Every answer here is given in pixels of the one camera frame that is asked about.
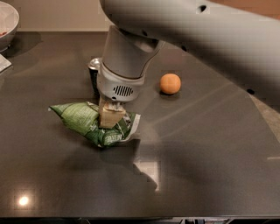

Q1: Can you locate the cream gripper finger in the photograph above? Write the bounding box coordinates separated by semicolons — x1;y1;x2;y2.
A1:
99;98;126;129

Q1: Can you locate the green jalapeno chip bag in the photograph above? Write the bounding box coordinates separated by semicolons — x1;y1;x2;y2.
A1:
49;101;141;148

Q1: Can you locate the blue Pepsi soda can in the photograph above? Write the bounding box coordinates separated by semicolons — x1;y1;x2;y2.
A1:
87;58;102;96

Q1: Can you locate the white bowl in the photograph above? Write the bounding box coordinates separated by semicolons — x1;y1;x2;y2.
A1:
0;1;19;52

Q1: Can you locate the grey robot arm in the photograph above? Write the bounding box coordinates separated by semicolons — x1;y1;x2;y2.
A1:
97;0;280;109

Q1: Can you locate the orange fruit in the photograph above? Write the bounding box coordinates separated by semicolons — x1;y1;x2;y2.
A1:
159;73;181;95

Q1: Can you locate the white paper sheet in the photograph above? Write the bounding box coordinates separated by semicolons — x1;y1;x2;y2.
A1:
0;54;11;73

